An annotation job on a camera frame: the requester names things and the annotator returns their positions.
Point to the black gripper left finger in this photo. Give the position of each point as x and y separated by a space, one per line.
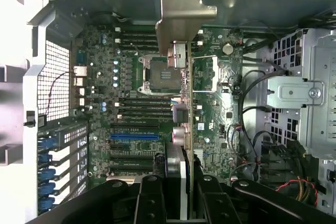
152 200

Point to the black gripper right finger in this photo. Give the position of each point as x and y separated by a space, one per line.
215 203

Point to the blue expansion slot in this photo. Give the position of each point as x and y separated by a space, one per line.
134 137

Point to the green motherboard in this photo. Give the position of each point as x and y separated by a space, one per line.
210 119

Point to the green RAM stick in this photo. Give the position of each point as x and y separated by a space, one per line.
147 115

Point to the perforated silver slot cover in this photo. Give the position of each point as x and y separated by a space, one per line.
74 136

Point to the blue slot retention clip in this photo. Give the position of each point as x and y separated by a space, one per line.
47 142
47 175
46 191
47 159

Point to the CPU socket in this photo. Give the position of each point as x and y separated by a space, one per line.
160 74

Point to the silver coin battery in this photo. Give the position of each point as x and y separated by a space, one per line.
228 48

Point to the silver disk bay cage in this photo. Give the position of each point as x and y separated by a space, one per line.
315 64

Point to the dark grey open PC case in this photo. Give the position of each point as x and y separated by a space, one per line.
131 6

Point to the black intrusion switch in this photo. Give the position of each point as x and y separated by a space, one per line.
42 121

